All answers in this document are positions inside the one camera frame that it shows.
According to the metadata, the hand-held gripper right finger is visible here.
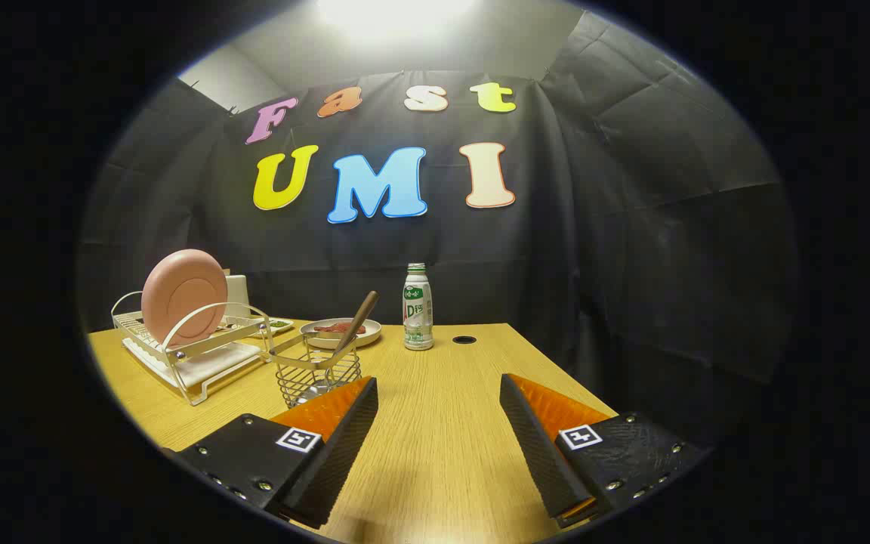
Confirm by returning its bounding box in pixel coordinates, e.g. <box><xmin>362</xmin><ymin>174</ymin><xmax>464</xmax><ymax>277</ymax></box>
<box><xmin>499</xmin><ymin>373</ymin><xmax>708</xmax><ymax>530</ymax></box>

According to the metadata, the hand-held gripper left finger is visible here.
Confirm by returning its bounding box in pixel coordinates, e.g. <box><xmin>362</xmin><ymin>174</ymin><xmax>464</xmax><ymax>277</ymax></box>
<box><xmin>163</xmin><ymin>376</ymin><xmax>379</xmax><ymax>530</ymax></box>

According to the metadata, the metal wire basket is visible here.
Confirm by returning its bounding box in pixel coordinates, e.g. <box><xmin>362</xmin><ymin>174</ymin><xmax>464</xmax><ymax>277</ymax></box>
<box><xmin>269</xmin><ymin>332</ymin><xmax>364</xmax><ymax>410</ymax></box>

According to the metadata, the wooden handled metal spoon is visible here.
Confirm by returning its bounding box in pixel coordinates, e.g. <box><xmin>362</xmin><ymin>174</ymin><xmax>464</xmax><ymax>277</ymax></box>
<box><xmin>295</xmin><ymin>291</ymin><xmax>380</xmax><ymax>405</ymax></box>

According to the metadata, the white wire dish rack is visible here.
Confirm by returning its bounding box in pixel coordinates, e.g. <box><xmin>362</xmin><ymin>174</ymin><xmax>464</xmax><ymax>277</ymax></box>
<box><xmin>111</xmin><ymin>291</ymin><xmax>276</xmax><ymax>406</ymax></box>

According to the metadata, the pink plate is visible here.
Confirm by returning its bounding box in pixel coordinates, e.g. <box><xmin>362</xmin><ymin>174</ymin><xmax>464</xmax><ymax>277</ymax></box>
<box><xmin>140</xmin><ymin>249</ymin><xmax>229</xmax><ymax>347</ymax></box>

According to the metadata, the beige round dish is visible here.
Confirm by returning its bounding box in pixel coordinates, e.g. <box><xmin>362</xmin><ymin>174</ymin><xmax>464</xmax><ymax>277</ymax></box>
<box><xmin>300</xmin><ymin>317</ymin><xmax>382</xmax><ymax>350</ymax></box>

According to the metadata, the white drip tray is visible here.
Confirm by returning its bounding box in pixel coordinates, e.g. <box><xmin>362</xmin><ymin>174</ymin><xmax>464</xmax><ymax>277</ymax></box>
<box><xmin>122</xmin><ymin>336</ymin><xmax>270</xmax><ymax>390</ymax></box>

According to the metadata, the white green drink bottle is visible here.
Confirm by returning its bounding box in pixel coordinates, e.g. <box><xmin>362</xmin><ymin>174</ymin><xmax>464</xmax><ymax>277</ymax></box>
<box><xmin>403</xmin><ymin>263</ymin><xmax>434</xmax><ymax>351</ymax></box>

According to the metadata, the black backdrop cloth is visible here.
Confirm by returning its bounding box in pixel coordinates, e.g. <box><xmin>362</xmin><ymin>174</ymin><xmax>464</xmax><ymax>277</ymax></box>
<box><xmin>76</xmin><ymin>9</ymin><xmax>800</xmax><ymax>454</ymax></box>

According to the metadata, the white toaster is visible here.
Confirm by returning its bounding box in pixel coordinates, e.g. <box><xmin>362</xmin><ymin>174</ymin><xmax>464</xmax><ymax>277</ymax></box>
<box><xmin>224</xmin><ymin>274</ymin><xmax>251</xmax><ymax>322</ymax></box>

